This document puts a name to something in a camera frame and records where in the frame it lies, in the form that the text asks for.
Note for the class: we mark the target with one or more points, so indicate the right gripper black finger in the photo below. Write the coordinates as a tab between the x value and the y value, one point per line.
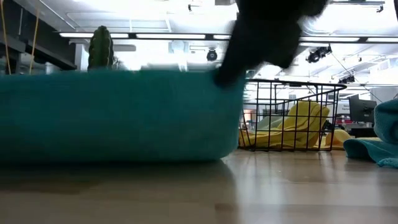
233	59
273	54

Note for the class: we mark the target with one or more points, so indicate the black ceiling spotlight cluster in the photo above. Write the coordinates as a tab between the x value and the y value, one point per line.
317	55
346	80

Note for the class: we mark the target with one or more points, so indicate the light green microfiber towel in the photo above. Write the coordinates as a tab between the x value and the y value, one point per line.
269	123

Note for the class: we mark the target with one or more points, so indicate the linear ceiling light fixture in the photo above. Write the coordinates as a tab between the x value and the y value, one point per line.
171	36

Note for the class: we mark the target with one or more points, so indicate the round black ceiling device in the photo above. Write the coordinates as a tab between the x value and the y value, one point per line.
212	55

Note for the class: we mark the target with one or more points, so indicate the turquoise microfiber towel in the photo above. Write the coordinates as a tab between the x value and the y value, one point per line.
379	146
118	118

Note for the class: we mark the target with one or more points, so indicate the yellow microfiber towel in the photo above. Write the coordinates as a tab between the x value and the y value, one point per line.
340	137
306	121

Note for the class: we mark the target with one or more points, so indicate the green cactus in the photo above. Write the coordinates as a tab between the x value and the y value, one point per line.
100	49

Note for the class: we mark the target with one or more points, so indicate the dark shelving structure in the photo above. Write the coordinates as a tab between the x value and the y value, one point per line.
46	53

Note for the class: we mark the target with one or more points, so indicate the black computer monitor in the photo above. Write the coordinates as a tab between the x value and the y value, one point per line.
362	109

